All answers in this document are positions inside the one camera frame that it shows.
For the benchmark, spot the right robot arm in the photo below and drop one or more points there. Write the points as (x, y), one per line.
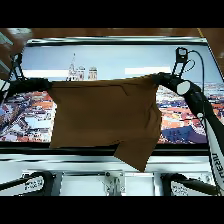
(200, 103)

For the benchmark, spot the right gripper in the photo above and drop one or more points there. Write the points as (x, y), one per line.
(162, 79)

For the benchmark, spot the brown T-shirt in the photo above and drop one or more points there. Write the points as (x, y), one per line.
(103, 113)

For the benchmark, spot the silver frame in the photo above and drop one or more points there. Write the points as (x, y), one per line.
(100, 181)

